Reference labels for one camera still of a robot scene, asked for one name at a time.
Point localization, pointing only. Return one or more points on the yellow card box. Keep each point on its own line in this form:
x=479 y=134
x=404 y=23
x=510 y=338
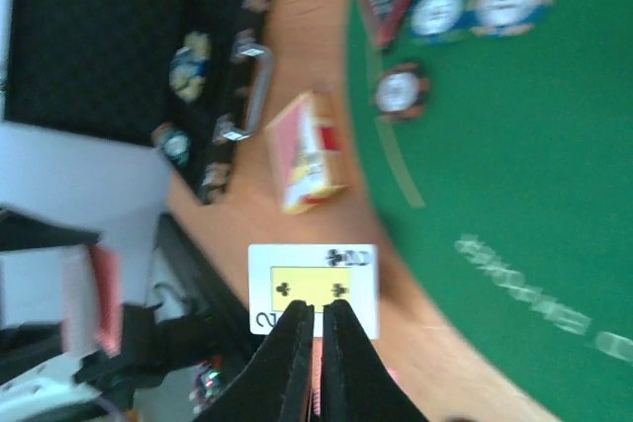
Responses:
x=305 y=152

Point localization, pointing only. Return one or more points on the chips inside case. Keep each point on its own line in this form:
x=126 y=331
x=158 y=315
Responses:
x=187 y=79

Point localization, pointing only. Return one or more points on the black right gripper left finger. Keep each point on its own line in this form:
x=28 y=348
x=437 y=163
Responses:
x=275 y=386

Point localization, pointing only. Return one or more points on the two of clubs card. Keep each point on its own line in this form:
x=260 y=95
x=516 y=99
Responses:
x=317 y=274

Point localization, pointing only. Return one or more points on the teal chip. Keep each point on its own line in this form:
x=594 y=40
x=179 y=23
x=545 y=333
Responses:
x=439 y=21

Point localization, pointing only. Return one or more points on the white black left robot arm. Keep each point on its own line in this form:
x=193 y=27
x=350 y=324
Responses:
x=91 y=362

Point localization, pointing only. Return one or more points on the black poker chip case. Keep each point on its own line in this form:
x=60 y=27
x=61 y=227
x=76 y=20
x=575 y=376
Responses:
x=100 y=68

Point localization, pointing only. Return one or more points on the brown chip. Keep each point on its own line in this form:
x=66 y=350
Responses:
x=402 y=92

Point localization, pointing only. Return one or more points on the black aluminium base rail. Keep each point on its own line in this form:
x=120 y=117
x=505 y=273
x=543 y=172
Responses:
x=213 y=298

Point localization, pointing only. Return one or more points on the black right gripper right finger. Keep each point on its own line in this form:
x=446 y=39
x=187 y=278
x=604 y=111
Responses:
x=354 y=383

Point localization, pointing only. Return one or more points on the round green poker mat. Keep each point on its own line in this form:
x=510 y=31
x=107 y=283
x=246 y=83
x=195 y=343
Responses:
x=510 y=199

